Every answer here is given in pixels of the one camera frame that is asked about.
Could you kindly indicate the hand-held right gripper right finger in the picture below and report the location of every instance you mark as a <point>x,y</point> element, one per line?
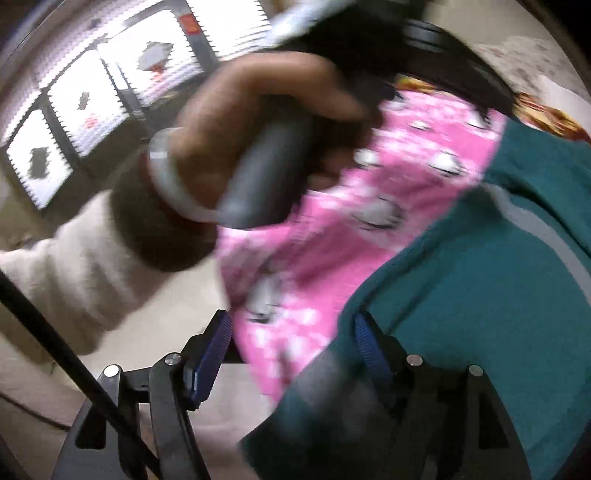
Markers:
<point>369,350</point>

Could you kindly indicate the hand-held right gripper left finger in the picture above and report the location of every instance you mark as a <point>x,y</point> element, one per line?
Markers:
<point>212,355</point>

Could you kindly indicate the teal and grey sweater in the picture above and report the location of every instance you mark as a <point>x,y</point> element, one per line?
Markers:
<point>461,277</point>

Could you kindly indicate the person's left forearm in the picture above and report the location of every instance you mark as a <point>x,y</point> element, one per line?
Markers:
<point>69,277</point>

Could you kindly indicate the person's left hand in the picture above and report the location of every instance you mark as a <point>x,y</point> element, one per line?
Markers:
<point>221,115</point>

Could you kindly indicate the pink penguin printed blanket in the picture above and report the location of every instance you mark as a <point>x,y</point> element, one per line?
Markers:
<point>369,207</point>

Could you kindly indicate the window with white blinds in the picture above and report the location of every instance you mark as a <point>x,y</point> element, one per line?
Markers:
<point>69,115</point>

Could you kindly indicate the red and yellow patterned blanket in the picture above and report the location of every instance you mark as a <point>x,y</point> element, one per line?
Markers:
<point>549,117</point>

